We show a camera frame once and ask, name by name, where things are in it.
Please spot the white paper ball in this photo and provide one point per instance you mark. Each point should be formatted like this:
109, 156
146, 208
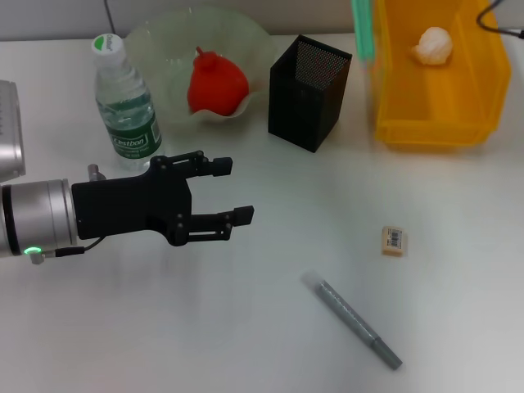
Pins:
434, 45

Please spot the black mesh pen holder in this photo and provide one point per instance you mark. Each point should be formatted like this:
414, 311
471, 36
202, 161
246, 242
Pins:
303, 106

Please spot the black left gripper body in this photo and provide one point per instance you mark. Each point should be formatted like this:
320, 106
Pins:
131, 204

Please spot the green pen white cap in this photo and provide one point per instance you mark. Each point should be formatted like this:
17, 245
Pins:
363, 28

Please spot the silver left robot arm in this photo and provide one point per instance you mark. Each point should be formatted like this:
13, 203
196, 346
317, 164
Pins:
32, 213

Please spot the orange fruit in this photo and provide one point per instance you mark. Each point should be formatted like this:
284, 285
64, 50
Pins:
217, 88

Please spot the green glass fruit plate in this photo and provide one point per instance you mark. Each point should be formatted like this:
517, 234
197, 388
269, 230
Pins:
172, 53

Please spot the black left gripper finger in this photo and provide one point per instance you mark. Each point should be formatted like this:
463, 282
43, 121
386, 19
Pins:
209, 165
231, 221

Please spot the yellow plastic bin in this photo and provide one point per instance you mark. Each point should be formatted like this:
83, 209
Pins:
442, 94

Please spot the beige eraser with barcode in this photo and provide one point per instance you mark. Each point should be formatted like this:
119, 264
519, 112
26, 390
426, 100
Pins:
395, 241

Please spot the grey marker pen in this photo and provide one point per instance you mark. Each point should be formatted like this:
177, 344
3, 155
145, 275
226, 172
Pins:
352, 319

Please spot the clear water bottle green label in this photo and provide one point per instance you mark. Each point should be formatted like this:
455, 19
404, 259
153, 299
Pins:
129, 118

